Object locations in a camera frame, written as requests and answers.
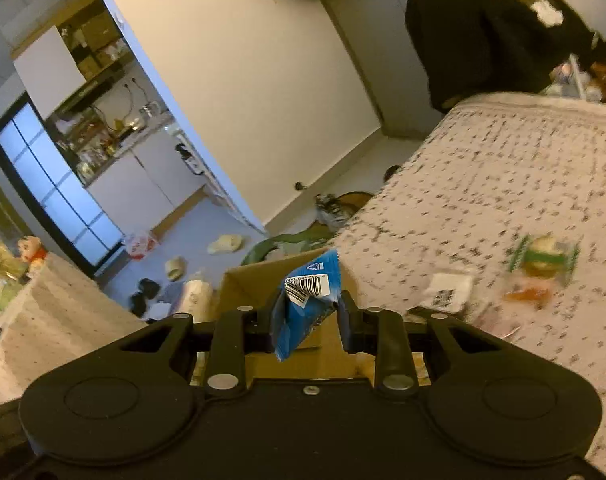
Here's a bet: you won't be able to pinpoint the orange clear snack packet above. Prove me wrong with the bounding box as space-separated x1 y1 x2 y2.
503 282 553 304

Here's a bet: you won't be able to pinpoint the grey door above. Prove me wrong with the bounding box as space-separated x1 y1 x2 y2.
321 0 442 139

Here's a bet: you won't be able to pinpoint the cartoon boy doll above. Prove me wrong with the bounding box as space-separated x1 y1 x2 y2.
18 235 48 273

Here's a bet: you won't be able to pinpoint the grey sneakers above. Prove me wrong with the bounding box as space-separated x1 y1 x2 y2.
315 194 356 233

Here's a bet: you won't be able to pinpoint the patterned white bed sheet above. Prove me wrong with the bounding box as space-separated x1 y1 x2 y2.
333 93 606 474

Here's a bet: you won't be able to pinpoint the dotted white tablecloth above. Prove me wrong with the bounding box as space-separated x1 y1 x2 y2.
0 254 146 405

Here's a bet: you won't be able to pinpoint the red white plastic bag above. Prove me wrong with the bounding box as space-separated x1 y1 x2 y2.
123 231 159 261

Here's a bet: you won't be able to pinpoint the green cartoon floor mat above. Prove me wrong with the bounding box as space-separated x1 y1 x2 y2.
241 224 333 266

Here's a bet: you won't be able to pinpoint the cardboard box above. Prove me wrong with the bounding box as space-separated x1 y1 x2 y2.
200 250 427 396

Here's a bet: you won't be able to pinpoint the green striped burger snack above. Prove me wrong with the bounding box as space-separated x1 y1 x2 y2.
507 235 580 285

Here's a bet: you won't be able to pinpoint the blue snack packet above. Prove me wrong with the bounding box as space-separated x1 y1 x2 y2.
271 249 342 361

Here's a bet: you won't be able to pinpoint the glass panel door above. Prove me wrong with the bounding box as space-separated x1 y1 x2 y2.
0 94 123 278

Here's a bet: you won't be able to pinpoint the beige slipper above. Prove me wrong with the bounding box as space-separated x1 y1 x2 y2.
164 256 187 282
207 234 243 255

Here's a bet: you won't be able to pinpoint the white kitchen cabinet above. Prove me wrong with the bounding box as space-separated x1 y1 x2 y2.
87 128 207 235

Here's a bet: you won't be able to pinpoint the black coat pile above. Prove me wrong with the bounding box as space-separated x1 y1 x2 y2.
405 0 606 113

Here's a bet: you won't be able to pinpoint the black white snack bag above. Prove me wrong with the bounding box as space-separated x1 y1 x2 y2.
420 272 474 315

